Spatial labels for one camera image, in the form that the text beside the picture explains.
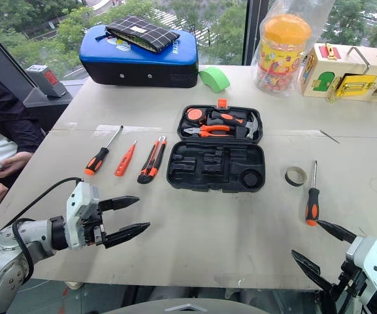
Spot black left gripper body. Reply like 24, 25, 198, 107
79, 201, 108, 249

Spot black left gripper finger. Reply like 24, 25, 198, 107
97, 195, 140, 212
103, 222, 151, 250

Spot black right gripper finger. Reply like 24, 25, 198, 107
315, 219, 359, 245
291, 249, 335, 294

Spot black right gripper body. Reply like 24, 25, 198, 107
315, 261, 372, 314

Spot short shaft orange black screwdriver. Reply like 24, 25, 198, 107
304, 160, 320, 227

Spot orange tester pen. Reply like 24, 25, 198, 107
114, 139, 139, 177

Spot long shaft orange black screwdriver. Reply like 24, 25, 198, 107
83, 125, 124, 177

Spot black orange utility knife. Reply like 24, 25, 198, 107
137, 135, 168, 184

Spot black plastic tool case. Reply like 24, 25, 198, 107
166, 99, 267, 194

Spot wooden latch toy box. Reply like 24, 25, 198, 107
299, 42, 377, 105

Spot dark tape roll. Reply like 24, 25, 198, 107
284, 166, 308, 188

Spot orange black tape measure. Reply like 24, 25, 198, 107
185, 107, 209, 127

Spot dark grey stand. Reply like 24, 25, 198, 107
23, 93, 75, 132

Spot bystander dark sleeve arm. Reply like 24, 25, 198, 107
0, 60, 45, 154

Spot grey box with red label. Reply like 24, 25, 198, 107
25, 64, 67, 98

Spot blue black padded case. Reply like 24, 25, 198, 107
78, 24, 199, 89

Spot green tape roll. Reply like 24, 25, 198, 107
198, 66, 231, 94

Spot black checked fabric pouch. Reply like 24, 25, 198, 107
95, 14, 181, 53

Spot clear jar with orange lid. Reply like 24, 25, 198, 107
256, 13, 312, 94

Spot clear plastic bag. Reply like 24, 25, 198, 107
250, 0, 336, 99

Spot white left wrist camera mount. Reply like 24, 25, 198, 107
65, 181, 101, 251

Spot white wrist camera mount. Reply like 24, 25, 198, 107
65, 181, 101, 251
345, 235, 377, 308

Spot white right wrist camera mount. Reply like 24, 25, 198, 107
345, 235, 377, 308

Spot orange handled pliers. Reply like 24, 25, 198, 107
183, 124, 233, 139

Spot hammer with orange black handle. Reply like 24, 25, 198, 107
207, 109, 262, 140

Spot black window frame post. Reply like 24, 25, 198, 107
242, 0, 270, 66

